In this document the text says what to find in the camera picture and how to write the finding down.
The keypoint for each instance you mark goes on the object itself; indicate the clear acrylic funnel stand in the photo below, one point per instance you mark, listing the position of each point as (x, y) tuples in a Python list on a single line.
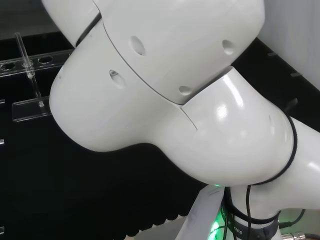
[(27, 111)]

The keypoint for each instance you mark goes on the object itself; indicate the black table cloth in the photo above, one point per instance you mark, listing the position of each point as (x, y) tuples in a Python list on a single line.
[(75, 187)]

